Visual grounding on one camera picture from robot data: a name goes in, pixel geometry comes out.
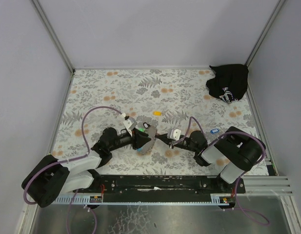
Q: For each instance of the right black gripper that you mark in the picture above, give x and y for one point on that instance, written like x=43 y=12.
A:
x=171 y=142

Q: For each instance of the white cable duct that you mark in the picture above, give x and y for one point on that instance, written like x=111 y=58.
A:
x=80 y=199

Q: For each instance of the black cloth bag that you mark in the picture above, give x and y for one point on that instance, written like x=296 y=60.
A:
x=230 y=82

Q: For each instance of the yellow key tag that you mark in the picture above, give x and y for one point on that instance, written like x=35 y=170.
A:
x=156 y=113

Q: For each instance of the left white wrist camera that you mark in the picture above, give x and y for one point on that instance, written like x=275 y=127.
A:
x=129 y=122

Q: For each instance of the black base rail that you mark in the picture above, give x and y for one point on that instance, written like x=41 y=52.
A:
x=160 y=188

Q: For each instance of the left aluminium frame post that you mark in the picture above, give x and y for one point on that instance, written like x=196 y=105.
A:
x=52 y=34

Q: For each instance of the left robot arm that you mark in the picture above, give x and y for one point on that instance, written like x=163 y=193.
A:
x=52 y=177

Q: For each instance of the floral table mat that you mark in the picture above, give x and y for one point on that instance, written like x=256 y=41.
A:
x=98 y=97

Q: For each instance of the dark blue key tag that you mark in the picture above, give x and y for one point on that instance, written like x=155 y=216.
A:
x=146 y=125

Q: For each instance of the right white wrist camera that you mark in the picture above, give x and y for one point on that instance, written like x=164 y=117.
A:
x=174 y=134

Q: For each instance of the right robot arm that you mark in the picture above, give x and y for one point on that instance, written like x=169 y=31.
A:
x=243 y=150

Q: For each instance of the aluminium frame post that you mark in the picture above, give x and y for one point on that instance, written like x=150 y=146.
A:
x=52 y=34
x=276 y=11

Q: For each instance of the right aluminium frame post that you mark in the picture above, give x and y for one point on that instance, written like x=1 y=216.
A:
x=276 y=11

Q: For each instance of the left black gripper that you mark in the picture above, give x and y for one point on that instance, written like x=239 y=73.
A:
x=135 y=141

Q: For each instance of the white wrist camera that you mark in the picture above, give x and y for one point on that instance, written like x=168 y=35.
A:
x=174 y=134
x=129 y=122

